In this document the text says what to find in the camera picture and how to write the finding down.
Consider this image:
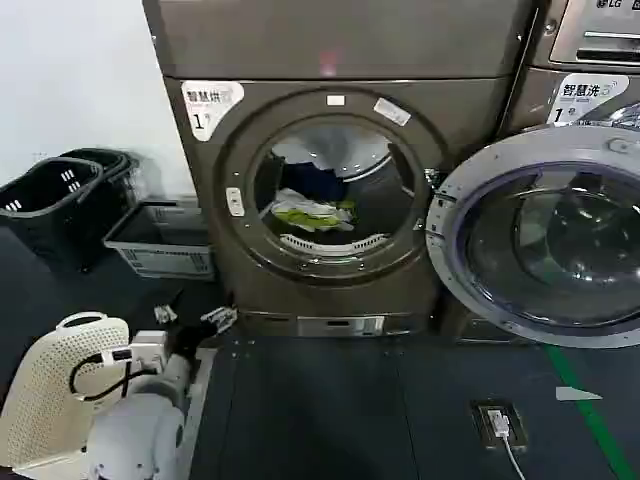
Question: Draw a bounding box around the white floor tape piece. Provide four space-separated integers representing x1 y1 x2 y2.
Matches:
554 385 604 402

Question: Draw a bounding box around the grey plastic crate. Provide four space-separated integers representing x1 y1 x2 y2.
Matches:
102 198 217 282

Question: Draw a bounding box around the grey dryer with open drum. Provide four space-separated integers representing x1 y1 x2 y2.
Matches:
142 0 542 347

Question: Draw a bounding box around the round glass dryer door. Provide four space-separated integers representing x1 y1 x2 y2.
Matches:
424 124 640 350

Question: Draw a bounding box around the dark blue garment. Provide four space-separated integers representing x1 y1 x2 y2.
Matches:
279 158 357 206

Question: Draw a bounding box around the grey washer with number label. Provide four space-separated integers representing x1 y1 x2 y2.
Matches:
497 63 640 346

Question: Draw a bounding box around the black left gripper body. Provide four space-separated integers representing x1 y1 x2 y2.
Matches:
167 323 211 361

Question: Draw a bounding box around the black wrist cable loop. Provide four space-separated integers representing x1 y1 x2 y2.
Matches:
68 348 162 402

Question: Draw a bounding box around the white perforated laundry basket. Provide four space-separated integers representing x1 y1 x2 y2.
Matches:
0 310 134 472

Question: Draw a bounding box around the white plug with cable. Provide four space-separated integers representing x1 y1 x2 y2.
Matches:
487 408 527 480

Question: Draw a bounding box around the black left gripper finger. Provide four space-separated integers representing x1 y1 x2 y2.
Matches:
197 304 240 338
152 303 182 335

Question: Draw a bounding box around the floor power socket box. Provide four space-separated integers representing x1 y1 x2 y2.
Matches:
469 398 529 448

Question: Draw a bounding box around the black plastic laundry basket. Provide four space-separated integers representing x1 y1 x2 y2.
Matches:
0 156 105 274
58 147 147 274

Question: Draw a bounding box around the white and green garment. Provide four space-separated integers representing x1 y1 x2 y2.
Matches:
270 187 357 235

